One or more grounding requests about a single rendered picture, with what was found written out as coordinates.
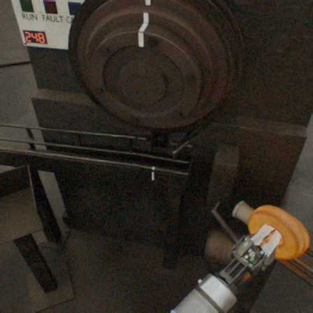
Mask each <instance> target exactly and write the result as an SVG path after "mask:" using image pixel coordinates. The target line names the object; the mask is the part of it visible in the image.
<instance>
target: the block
mask: <svg viewBox="0 0 313 313"><path fill-rule="evenodd" d="M239 153H240V148H239V147H238V146H237V145H230V144H226V143H217V145H216V148H215V153H214V161H213V165H212V174H211V178H210V187H209V192H208V200H207V205H208V206H209V207H212V206H213V205H214V204H215V203H216V201H219V202H220V206H219V207H218V208H217V209H222V210H223V209H227V208H228V206H229V203H230V199H231V194H232V190H233V185H234V182H235V176H236V173H237V169H238V161H239Z"/></svg>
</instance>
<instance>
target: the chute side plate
mask: <svg viewBox="0 0 313 313"><path fill-rule="evenodd" d="M13 163H20V164H24V165H29V169H30V170H38V171H44V172H49V173H59V174H65V175H74V176H80V177H90V178H96V179H102V180H112V181H118V182H123V183H128V184H137V185H141V186H145V187H152V188H157V189H164V185H165V184H167V185H172V186H176V187H181V193H183V194H184V193H185V189H186V181H187V177H185V176H180V175H173V174H168V173H161V172H156V171H152V170H144V169H141V168H136V167H132V169H131V166H121V165H115V164H109V163H97V162H91V161H80V160H74V159H63V158H57V157H51V156H41V155H35V154H25V153H19V152H9V151H3V150H0V165H5V166H14V165H13ZM152 173H154V180H152Z"/></svg>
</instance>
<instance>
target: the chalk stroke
mask: <svg viewBox="0 0 313 313"><path fill-rule="evenodd" d="M145 5H150V0H145ZM143 17H144V23H143V25H142V27H141V28H140V30H139V31H140V32H143V31H144V30H145V27H146V26H147V24H148V14H147V13H143ZM145 23H146V24H145ZM138 41H139V46H143V33H138Z"/></svg>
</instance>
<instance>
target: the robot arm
mask: <svg viewBox="0 0 313 313"><path fill-rule="evenodd" d="M273 232H274V235H272V236H271V238H270V241H269V242H268V243H265V244H264V246H262V248H261V250H260V249H259V248H258V247H260V246H261V244H262V242H263V240H264V238H267V237H268V236H269V235H270V234H271V233H273ZM280 238H281V234H280V233H279V232H278V231H276V230H275V229H274V228H273V227H271V226H268V225H267V224H265V225H264V226H263V227H262V228H261V229H259V230H258V231H257V232H255V233H252V234H251V235H247V236H246V235H244V236H242V238H241V239H240V240H239V241H238V242H237V243H236V244H235V245H234V247H233V248H232V249H231V250H230V255H231V258H232V259H233V260H232V261H231V263H230V264H229V265H228V266H227V267H225V268H224V270H221V271H220V272H219V271H218V270H217V271H216V272H215V273H214V274H212V273H208V275H207V276H206V277H205V278H204V279H203V281H202V280H201V279H200V280H199V281H198V283H199V284H198V285H197V286H196V287H195V288H194V289H193V290H192V292H191V293H189V294H188V295H187V296H186V297H185V298H184V300H183V301H182V302H181V303H180V304H179V305H178V306H177V307H176V308H175V309H174V310H171V311H170V313H226V312H227V311H228V310H229V309H230V307H232V306H233V305H234V303H235V302H236V301H237V298H236V297H235V295H236V294H237V293H238V292H239V291H238V288H240V287H241V286H242V285H244V284H246V283H247V282H249V281H250V280H252V279H253V278H254V276H255V275H257V272H259V271H260V270H262V271H265V269H266V268H267V267H269V266H270V264H271V263H272V261H273V259H274V257H275V253H276V251H277V248H278V245H279V241H280ZM240 241H241V242H240ZM239 242H240V243H239Z"/></svg>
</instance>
